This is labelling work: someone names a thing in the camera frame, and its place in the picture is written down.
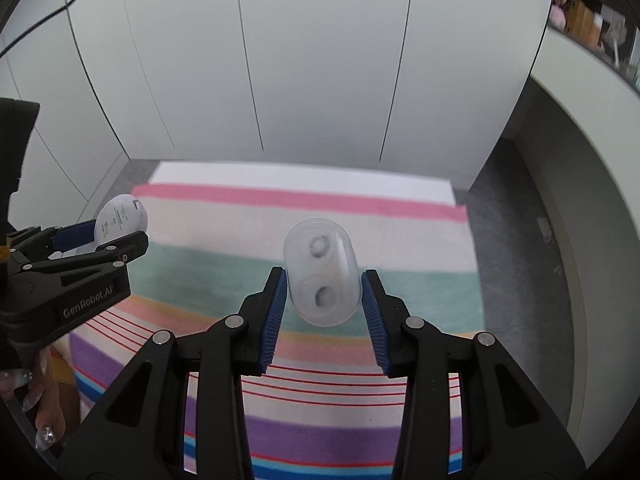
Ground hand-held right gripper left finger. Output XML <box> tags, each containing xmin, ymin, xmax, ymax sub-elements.
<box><xmin>56</xmin><ymin>266</ymin><xmax>290</xmax><ymax>480</ymax></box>

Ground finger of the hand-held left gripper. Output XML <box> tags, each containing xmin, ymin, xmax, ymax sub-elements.
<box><xmin>5</xmin><ymin>220</ymin><xmax>98</xmax><ymax>268</ymax></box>
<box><xmin>20</xmin><ymin>230</ymin><xmax>150</xmax><ymax>276</ymax></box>

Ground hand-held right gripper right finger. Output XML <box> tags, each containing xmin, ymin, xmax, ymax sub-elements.
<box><xmin>361</xmin><ymin>269</ymin><xmax>587</xmax><ymax>480</ymax></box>

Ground white round container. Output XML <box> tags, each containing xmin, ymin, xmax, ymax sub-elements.
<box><xmin>94</xmin><ymin>194</ymin><xmax>149</xmax><ymax>251</ymax></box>

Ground translucent plastic case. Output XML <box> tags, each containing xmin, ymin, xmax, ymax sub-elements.
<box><xmin>283</xmin><ymin>218</ymin><xmax>362</xmax><ymax>327</ymax></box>

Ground brown cardboard box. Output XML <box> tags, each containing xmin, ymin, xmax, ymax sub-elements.
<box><xmin>50</xmin><ymin>340</ymin><xmax>82</xmax><ymax>426</ymax></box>

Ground person's left hand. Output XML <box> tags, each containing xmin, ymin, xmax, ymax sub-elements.
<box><xmin>0</xmin><ymin>347</ymin><xmax>66</xmax><ymax>451</ymax></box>

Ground striped colourful cloth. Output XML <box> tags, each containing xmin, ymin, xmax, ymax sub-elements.
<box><xmin>67</xmin><ymin>184</ymin><xmax>486</xmax><ymax>480</ymax></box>

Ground white tall cabinet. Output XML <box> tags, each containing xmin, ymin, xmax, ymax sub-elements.
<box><xmin>0</xmin><ymin>0</ymin><xmax>558</xmax><ymax>191</ymax></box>

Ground white counter with dark top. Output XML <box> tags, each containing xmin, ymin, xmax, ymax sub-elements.
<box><xmin>515</xmin><ymin>25</ymin><xmax>640</xmax><ymax>461</ymax></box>

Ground brown carton on counter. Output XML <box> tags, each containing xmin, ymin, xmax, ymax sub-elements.
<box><xmin>565</xmin><ymin>0</ymin><xmax>603</xmax><ymax>43</ymax></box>

